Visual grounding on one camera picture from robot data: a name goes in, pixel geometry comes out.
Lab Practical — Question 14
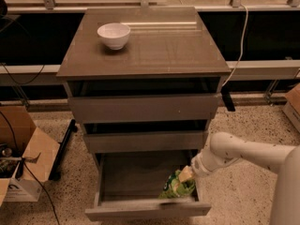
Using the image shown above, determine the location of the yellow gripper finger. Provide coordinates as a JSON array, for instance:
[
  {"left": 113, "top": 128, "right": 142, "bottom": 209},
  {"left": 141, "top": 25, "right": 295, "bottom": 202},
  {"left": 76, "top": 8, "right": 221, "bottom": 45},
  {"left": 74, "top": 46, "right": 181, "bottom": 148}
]
[{"left": 178, "top": 166, "right": 195, "bottom": 183}]

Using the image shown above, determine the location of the green rice chip bag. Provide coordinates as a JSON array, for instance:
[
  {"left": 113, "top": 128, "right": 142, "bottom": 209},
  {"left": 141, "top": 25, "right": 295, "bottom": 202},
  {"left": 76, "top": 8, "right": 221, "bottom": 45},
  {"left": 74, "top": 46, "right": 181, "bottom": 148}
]
[{"left": 158, "top": 170, "right": 196, "bottom": 199}]

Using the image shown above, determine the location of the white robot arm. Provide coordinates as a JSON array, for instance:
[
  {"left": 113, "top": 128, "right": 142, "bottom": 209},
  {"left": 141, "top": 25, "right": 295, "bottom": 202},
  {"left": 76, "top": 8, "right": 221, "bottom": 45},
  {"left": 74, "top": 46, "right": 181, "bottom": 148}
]
[{"left": 179, "top": 132, "right": 300, "bottom": 225}]

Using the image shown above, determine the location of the grey open bottom drawer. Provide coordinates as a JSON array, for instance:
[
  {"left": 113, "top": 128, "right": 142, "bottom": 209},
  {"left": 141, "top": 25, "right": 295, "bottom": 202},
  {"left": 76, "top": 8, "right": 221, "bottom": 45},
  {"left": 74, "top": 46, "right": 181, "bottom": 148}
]
[{"left": 85, "top": 150, "right": 211, "bottom": 221}]

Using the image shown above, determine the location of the grey top drawer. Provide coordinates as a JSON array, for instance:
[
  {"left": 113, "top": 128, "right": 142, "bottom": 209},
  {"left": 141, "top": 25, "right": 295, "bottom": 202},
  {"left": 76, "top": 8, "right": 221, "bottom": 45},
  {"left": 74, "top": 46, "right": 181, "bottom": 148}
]
[{"left": 68, "top": 94, "right": 220, "bottom": 124}]

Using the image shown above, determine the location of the grey middle drawer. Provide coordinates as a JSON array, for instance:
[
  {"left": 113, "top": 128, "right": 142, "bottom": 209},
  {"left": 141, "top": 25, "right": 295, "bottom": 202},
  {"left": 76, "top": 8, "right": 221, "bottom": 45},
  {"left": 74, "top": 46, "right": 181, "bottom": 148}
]
[{"left": 83, "top": 131, "right": 208, "bottom": 153}]

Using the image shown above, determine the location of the grey drawer cabinet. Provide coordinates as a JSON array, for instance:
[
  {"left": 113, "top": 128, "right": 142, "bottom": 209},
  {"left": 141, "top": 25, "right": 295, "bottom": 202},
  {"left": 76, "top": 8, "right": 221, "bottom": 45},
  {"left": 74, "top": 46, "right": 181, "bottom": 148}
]
[{"left": 55, "top": 7, "right": 232, "bottom": 161}]

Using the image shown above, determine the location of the cardboard box at right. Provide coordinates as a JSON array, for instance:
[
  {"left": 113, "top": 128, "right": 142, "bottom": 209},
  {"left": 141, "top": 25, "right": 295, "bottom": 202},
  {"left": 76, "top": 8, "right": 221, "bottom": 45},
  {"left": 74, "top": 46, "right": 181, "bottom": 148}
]
[{"left": 283, "top": 83, "right": 300, "bottom": 132}]

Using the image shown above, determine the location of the black stand leg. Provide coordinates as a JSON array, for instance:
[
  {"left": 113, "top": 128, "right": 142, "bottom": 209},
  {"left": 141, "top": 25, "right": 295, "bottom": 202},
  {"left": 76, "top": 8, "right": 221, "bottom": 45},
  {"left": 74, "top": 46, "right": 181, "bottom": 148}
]
[{"left": 49, "top": 119, "right": 78, "bottom": 181}]

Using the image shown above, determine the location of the white ceramic bowl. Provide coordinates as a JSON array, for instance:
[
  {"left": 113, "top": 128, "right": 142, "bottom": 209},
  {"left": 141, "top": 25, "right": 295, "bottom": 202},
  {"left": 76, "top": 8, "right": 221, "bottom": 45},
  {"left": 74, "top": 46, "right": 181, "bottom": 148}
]
[{"left": 97, "top": 22, "right": 131, "bottom": 50}]

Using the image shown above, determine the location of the open cardboard box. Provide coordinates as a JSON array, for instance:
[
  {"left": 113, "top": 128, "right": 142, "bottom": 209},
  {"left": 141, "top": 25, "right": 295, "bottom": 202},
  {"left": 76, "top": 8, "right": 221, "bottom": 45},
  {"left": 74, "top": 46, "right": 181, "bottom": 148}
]
[{"left": 0, "top": 106, "right": 59, "bottom": 206}]

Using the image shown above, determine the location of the black floor cable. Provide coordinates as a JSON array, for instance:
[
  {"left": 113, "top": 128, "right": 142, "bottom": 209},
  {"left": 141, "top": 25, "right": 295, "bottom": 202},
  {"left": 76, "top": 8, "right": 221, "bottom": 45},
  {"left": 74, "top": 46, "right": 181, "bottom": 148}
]
[{"left": 0, "top": 111, "right": 61, "bottom": 225}]

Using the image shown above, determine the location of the white power cable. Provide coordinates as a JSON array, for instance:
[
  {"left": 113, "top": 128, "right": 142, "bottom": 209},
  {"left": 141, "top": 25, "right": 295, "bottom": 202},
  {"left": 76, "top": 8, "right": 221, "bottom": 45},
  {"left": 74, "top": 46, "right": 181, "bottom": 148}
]
[{"left": 221, "top": 4, "right": 249, "bottom": 88}]

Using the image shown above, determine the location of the black cable at left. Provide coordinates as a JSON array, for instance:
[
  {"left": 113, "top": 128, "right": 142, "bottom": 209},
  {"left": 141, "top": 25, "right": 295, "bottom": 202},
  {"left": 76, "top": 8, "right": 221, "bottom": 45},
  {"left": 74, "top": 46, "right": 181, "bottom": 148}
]
[{"left": 0, "top": 62, "right": 45, "bottom": 87}]

